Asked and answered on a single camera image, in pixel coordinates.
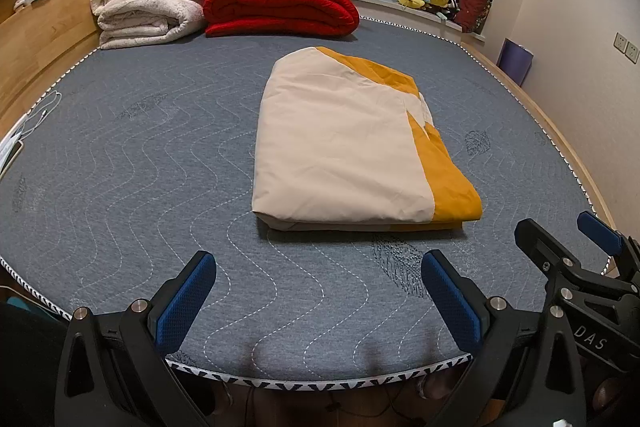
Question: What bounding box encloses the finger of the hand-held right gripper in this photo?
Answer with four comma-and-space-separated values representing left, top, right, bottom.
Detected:
514, 218, 622, 309
576, 211, 640, 281

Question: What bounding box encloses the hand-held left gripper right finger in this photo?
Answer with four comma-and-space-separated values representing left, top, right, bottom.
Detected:
421, 249, 587, 427

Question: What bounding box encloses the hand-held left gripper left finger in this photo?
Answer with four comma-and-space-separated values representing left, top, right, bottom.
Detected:
54, 251, 218, 427

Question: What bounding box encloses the cream and yellow hoodie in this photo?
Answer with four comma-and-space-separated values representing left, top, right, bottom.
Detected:
251, 47, 484, 233

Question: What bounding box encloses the grey quilted mattress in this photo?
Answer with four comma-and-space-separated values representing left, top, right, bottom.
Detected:
0, 14, 614, 394

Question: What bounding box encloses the purple folder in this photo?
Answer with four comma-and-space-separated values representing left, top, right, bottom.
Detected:
498, 38, 535, 88

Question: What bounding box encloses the white flat device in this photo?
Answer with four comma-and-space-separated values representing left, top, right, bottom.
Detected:
0, 129, 24, 174

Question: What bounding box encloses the dark red cushion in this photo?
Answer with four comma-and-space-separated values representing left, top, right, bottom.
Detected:
452, 0, 495, 34

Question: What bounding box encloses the white window ledge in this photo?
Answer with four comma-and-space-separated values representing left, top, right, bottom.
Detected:
350, 0, 487, 44

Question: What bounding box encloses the cream folded fleece blanket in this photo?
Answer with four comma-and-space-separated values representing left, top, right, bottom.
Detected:
91, 0, 219, 51

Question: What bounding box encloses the red folded blanket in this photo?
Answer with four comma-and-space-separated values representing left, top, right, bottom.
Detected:
202, 0, 361, 39

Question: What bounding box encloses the white cable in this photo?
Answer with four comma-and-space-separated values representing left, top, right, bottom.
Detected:
0, 89, 64, 144

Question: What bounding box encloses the wooden bed frame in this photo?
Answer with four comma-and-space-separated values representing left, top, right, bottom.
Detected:
0, 0, 640, 258

